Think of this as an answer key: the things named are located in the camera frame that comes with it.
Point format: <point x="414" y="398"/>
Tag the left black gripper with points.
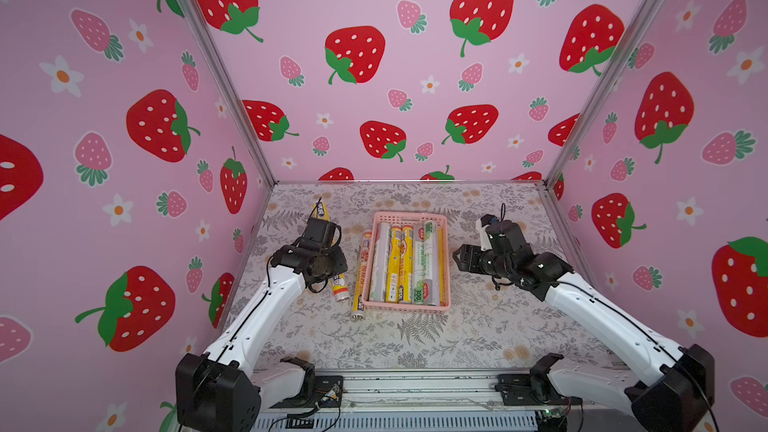
<point x="340" y="260"/>

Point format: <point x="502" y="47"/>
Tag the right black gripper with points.
<point x="496" y="228"/>

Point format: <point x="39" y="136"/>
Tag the clear white wrap roll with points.
<point x="380" y="262"/>

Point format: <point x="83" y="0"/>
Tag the large yellow wrap roll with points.
<point x="340" y="288"/>

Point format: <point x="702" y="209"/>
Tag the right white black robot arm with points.
<point x="666" y="387"/>

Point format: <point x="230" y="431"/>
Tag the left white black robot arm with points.
<point x="221" y="389"/>

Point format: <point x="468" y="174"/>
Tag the pink plastic perforated basket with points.
<point x="401" y="218"/>

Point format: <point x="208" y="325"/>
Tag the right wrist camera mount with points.
<point x="481" y="226"/>

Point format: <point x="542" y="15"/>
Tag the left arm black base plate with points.
<point x="322" y="391"/>

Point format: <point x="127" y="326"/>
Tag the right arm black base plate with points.
<point x="523" y="389"/>

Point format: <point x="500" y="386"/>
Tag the aluminium front rail frame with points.
<point x="422" y="400"/>

